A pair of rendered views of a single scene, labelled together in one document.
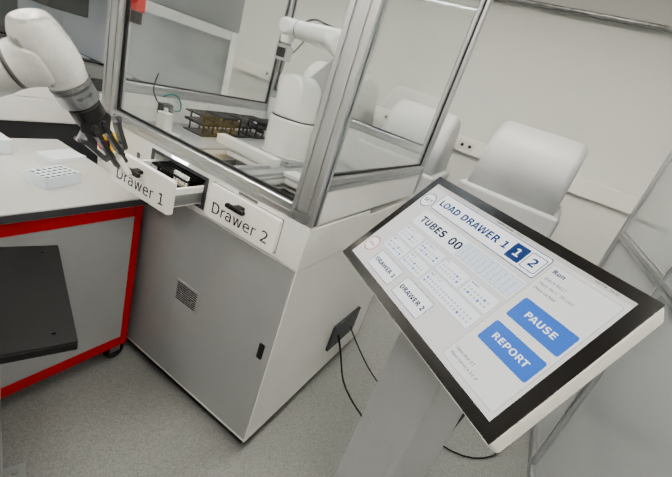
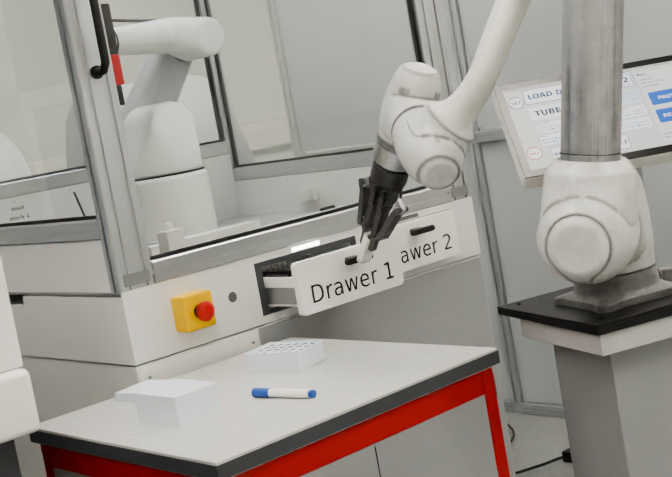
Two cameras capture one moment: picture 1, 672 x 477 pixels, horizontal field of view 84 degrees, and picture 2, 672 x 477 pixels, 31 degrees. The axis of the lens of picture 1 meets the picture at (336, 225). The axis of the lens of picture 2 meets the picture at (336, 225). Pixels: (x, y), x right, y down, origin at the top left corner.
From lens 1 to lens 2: 287 cm
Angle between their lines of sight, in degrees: 64
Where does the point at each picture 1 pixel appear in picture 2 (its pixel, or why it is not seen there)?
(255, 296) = (460, 326)
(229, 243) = (409, 293)
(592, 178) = not seen: hidden behind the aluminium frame
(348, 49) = (428, 10)
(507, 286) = (634, 96)
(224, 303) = not seen: hidden behind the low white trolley
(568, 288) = (651, 75)
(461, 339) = (659, 130)
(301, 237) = (469, 212)
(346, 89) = (438, 46)
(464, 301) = (633, 119)
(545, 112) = not seen: outside the picture
